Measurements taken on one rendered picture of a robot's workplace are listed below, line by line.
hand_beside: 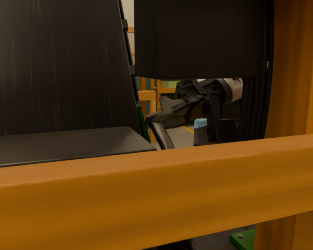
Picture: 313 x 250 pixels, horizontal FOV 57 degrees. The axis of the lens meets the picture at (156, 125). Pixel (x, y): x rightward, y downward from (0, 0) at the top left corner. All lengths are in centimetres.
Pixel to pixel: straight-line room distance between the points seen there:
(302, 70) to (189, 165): 24
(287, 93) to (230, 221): 22
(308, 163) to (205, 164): 14
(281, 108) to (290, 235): 20
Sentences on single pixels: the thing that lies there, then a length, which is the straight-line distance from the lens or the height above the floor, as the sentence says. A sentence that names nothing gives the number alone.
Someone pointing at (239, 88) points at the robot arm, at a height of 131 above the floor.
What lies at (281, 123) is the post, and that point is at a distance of 49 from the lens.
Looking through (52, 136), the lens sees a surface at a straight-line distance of 57.
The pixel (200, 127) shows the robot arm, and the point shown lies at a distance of 139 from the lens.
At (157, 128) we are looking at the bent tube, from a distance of 67.
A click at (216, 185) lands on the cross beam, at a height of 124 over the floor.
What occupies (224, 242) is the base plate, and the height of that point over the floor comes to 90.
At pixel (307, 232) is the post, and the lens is 54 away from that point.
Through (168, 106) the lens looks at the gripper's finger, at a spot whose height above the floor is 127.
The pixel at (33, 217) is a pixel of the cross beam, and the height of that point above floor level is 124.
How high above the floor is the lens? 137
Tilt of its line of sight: 12 degrees down
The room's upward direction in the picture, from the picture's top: straight up
